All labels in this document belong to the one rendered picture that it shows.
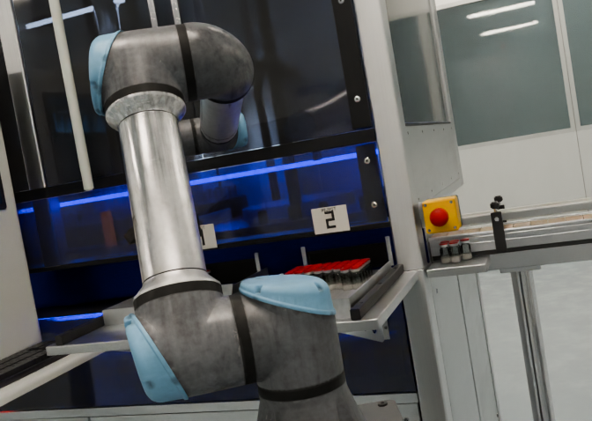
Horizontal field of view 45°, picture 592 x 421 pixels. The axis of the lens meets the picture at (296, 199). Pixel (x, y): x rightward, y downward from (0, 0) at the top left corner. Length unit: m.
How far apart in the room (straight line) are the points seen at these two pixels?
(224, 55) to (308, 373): 0.47
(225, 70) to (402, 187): 0.65
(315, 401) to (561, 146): 5.36
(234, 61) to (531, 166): 5.21
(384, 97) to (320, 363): 0.82
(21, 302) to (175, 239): 1.07
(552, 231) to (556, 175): 4.50
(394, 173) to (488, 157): 4.61
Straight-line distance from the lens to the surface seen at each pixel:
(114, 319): 1.61
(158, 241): 0.93
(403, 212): 1.59
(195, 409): 1.90
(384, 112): 1.58
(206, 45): 1.05
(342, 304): 1.26
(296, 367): 0.89
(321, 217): 1.63
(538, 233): 1.68
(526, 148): 6.15
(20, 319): 1.95
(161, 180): 0.96
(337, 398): 0.93
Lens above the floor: 1.17
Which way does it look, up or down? 3 degrees down
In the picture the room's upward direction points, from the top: 10 degrees counter-clockwise
